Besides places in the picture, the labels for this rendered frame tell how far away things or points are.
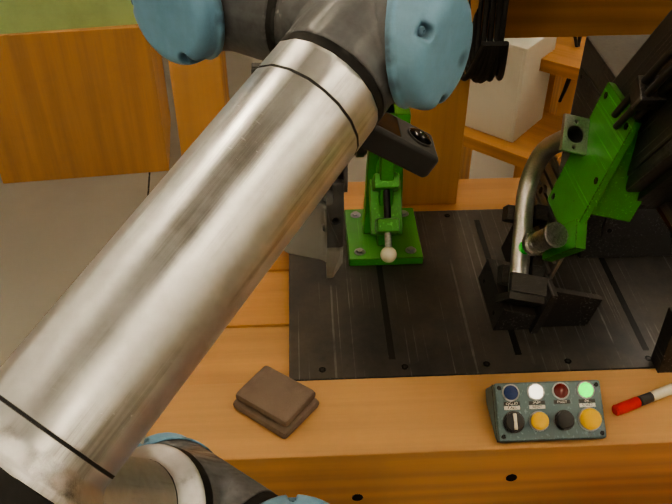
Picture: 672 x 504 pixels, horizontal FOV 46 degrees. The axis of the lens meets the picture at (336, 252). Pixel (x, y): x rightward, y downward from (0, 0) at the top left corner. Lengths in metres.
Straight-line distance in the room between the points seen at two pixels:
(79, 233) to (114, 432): 2.73
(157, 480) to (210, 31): 0.38
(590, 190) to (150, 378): 0.89
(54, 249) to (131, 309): 2.67
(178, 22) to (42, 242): 2.60
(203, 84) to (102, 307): 1.07
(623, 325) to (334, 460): 0.53
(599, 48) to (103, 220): 2.17
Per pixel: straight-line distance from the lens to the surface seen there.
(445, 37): 0.47
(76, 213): 3.22
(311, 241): 0.75
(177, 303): 0.39
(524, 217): 1.30
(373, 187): 1.36
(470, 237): 1.48
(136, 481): 0.69
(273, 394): 1.15
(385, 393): 1.19
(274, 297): 1.37
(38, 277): 2.95
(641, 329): 1.37
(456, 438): 1.15
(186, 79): 1.44
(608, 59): 1.37
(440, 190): 1.57
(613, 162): 1.15
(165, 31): 0.55
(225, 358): 1.28
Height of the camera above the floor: 1.79
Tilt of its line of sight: 39 degrees down
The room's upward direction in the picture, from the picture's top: straight up
